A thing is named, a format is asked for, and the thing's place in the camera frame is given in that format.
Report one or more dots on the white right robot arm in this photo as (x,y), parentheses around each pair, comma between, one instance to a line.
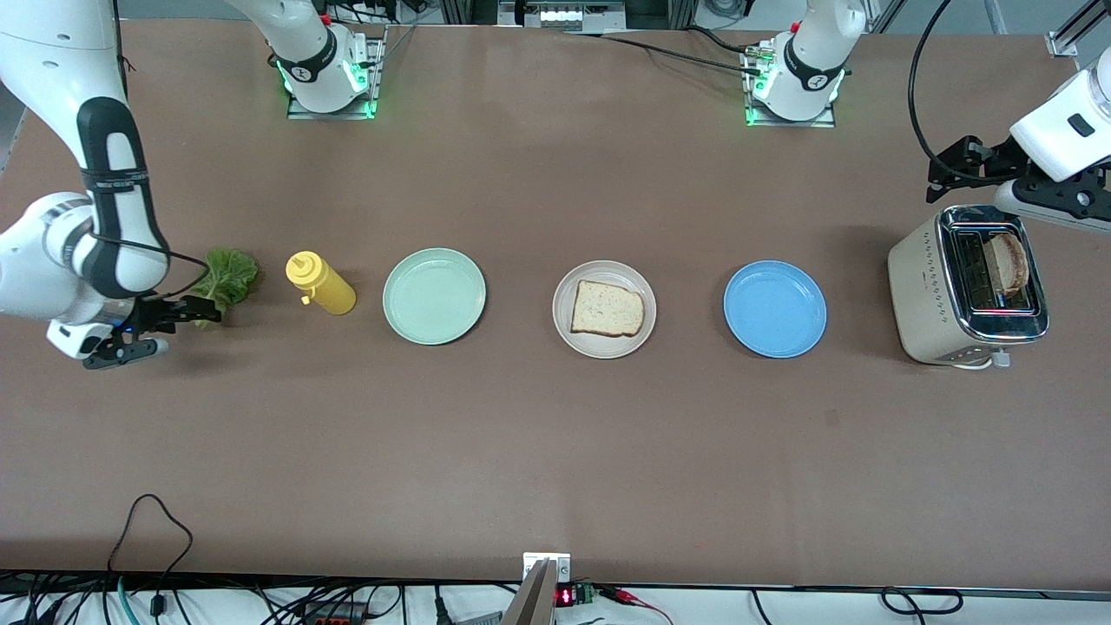
(52,52)

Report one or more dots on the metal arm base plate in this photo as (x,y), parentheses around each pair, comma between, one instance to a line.
(794,123)
(330,115)

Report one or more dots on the grey camera mount bar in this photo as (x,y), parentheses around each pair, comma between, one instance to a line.
(534,603)

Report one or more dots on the beige chrome toaster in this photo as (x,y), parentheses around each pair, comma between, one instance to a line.
(920,286)

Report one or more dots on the silver mounting bracket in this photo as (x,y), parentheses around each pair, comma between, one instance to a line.
(560,569)

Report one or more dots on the aluminium frame profile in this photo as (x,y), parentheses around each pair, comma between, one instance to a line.
(1063,42)

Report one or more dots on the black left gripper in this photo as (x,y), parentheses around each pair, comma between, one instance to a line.
(991,160)

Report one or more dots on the blue plate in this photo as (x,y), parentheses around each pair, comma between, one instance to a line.
(775,309)

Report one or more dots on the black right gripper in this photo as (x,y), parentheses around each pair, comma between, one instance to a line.
(153,313)

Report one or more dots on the lit control box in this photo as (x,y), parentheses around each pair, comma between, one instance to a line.
(564,16)

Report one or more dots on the yellow squeeze bottle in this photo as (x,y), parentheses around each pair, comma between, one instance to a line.
(328,291)

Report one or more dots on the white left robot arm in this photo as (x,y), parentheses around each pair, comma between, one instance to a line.
(816,52)

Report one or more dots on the beige plate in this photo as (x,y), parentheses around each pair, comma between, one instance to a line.
(604,349)

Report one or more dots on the green lettuce leaf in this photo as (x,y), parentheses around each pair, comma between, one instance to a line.
(230,273)

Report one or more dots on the mint green plate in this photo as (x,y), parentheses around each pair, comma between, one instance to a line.
(434,297)

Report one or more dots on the toasted bread slice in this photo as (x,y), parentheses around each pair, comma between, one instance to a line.
(1009,260)
(608,308)

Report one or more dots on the red LED display module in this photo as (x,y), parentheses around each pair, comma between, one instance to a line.
(566,596)

